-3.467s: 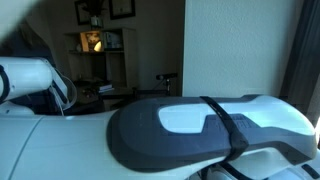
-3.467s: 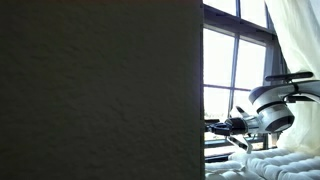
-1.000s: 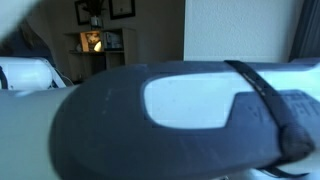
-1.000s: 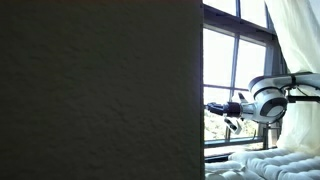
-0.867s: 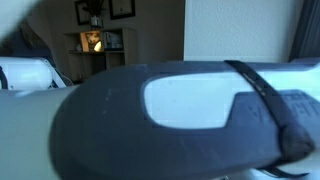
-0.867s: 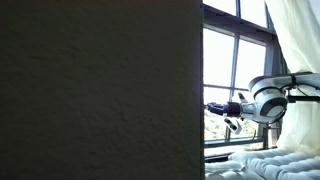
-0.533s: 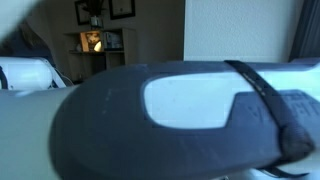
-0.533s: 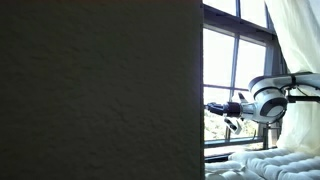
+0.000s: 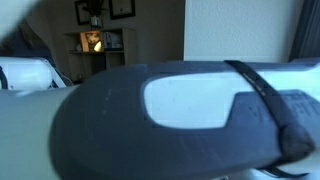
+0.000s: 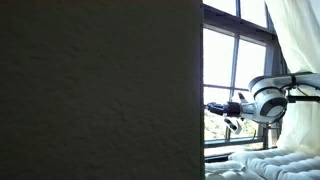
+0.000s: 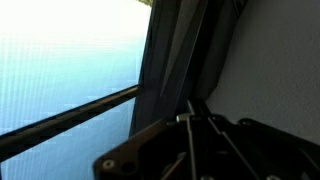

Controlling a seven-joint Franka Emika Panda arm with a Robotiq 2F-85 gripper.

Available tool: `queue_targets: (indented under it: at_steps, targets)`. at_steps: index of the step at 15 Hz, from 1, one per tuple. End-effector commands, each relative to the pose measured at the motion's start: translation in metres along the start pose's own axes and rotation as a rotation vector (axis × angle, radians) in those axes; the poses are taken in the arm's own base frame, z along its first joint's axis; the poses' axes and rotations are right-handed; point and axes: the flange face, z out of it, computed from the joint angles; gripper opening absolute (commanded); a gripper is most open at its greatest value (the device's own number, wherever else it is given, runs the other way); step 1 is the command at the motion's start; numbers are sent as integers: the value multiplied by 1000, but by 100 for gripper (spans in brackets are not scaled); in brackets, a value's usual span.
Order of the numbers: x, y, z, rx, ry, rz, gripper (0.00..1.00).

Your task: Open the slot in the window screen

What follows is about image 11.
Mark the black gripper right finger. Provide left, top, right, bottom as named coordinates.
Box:
left=207, top=114, right=241, bottom=148

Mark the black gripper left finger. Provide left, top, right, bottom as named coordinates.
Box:
left=175, top=113, right=201, bottom=158

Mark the dark window frame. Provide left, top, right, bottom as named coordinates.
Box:
left=0, top=0, right=249, bottom=164

